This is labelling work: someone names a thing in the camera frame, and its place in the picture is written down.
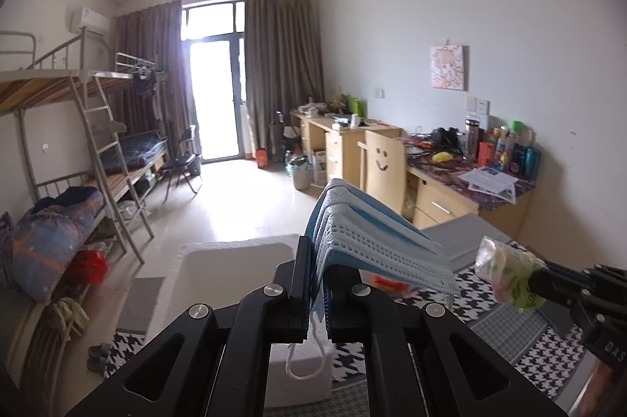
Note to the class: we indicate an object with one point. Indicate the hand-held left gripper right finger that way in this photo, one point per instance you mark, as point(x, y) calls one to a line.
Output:
point(343, 319)

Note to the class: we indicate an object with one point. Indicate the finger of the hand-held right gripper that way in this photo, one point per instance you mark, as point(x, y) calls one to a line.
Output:
point(558, 297)
point(543, 276)

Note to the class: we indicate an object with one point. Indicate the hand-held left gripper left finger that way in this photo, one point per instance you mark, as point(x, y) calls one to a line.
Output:
point(301, 289)

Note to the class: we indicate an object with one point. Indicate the yellow foam net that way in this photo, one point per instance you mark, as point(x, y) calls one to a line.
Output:
point(514, 284)

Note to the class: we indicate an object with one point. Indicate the blue face mask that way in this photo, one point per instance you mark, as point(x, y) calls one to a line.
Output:
point(372, 240)

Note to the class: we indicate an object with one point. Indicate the white foam box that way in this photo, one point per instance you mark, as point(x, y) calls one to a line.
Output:
point(215, 280)

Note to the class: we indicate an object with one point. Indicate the person's right hand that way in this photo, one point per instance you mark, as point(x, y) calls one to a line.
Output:
point(590, 392)

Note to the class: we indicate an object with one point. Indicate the red snack packet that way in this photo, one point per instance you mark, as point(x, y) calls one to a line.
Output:
point(392, 285)

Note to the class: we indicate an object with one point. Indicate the houndstooth tablecloth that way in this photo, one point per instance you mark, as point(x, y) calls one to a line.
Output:
point(499, 333)

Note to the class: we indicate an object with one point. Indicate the printed paper sheets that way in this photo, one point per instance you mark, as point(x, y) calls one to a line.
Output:
point(490, 182)

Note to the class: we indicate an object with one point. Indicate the teal tumbler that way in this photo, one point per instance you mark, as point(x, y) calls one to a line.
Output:
point(533, 163)

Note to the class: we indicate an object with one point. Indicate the lined trash bin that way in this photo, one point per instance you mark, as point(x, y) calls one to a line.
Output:
point(300, 174)

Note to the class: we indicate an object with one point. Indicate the dark jar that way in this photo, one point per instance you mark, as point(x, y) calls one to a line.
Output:
point(517, 161)

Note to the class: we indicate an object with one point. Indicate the white carton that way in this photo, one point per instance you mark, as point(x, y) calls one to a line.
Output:
point(319, 167)

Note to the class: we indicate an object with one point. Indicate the wooden desk row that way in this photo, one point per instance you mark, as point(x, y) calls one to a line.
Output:
point(441, 201)

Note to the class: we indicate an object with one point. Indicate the red carton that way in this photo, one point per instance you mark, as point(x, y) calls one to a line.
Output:
point(486, 154)

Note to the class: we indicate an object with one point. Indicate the orange toiletry bottle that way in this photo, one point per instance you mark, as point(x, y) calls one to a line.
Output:
point(501, 147)

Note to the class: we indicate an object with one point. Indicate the orange floor bag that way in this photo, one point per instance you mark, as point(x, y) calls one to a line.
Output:
point(261, 158)

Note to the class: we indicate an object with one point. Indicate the plain wooden desk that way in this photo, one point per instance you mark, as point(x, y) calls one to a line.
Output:
point(338, 147)

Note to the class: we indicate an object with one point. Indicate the wooden smiley chair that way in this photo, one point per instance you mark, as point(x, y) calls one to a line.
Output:
point(384, 167)

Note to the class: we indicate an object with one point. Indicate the green capped bottle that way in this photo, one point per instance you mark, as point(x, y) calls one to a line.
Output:
point(516, 128)

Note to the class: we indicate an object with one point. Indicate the dark lidded water bottle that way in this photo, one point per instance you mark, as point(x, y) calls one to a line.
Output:
point(472, 140)

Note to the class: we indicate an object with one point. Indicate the yellow object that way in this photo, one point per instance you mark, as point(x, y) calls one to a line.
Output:
point(442, 157)

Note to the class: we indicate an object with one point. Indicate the black headphones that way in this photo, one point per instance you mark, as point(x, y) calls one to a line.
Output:
point(445, 138)

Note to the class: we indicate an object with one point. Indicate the black folding chair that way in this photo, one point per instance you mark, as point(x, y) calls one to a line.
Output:
point(183, 162)

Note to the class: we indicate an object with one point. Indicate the white cup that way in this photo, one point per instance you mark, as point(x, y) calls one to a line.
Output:
point(355, 120)

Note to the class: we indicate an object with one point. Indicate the green box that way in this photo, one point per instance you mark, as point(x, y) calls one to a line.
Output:
point(356, 106)

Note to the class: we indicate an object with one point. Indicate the grey slippers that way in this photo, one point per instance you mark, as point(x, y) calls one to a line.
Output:
point(100, 356)

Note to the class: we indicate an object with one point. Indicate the blue checked quilt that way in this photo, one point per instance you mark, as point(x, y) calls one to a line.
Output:
point(142, 147)

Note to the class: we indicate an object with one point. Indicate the glass balcony door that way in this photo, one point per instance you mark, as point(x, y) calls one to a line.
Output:
point(215, 93)

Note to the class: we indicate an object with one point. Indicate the red plastic bag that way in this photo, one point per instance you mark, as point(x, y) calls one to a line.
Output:
point(88, 267)

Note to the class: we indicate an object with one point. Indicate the wide brown curtain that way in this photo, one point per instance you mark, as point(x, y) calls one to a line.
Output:
point(284, 64)

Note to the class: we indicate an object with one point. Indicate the beige cloth bundle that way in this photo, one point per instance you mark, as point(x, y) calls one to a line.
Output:
point(68, 316)

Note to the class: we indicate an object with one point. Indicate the dark blue bedding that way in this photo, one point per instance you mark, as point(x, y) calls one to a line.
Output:
point(78, 199)

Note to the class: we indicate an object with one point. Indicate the metal bunk ladder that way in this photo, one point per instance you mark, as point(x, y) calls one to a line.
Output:
point(105, 142)

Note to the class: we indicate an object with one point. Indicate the dark hanging clothes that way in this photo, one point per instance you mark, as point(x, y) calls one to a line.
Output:
point(145, 85)

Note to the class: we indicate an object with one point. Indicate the blue orange bedding bundle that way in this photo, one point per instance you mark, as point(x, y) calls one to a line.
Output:
point(44, 245)

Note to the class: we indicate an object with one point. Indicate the small metal bunk bed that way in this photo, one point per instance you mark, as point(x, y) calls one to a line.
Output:
point(125, 79)

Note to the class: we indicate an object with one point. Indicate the narrow brown curtain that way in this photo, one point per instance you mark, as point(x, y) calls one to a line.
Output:
point(147, 49)

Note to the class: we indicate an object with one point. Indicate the large metal bunk bed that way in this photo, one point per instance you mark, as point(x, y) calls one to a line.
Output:
point(44, 89)

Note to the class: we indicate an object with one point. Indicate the white air conditioner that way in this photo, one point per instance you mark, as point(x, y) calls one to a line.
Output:
point(88, 20)

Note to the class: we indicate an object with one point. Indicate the white double wall socket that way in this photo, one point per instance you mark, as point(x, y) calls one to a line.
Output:
point(476, 105)

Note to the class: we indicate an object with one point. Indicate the pink wall picture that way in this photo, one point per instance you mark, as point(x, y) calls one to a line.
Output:
point(447, 66)

